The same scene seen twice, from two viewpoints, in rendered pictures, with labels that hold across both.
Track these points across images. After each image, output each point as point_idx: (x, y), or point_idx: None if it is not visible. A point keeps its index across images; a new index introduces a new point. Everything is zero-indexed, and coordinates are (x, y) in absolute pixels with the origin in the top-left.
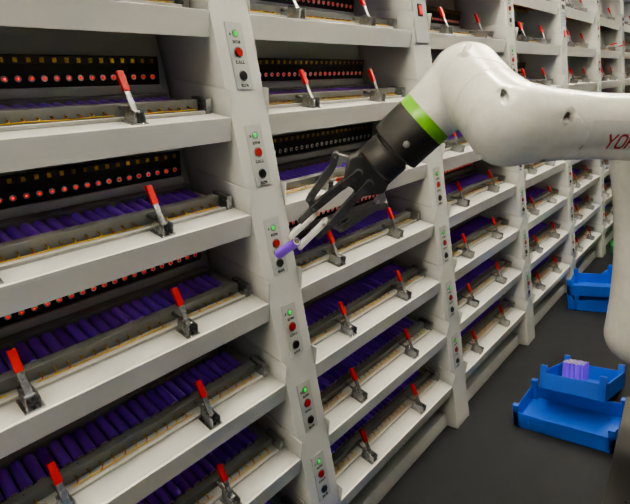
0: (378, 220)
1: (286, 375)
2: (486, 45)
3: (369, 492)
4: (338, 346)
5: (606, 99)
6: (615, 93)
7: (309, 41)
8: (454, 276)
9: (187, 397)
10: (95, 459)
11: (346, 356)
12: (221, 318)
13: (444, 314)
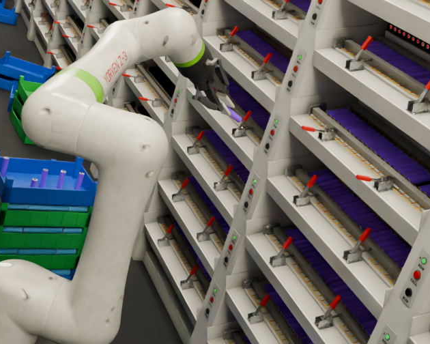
0: (388, 252)
1: (235, 213)
2: (165, 11)
3: None
4: (261, 252)
5: (96, 44)
6: (100, 46)
7: (375, 14)
8: None
9: (237, 177)
10: (212, 153)
11: (262, 270)
12: (246, 145)
13: None
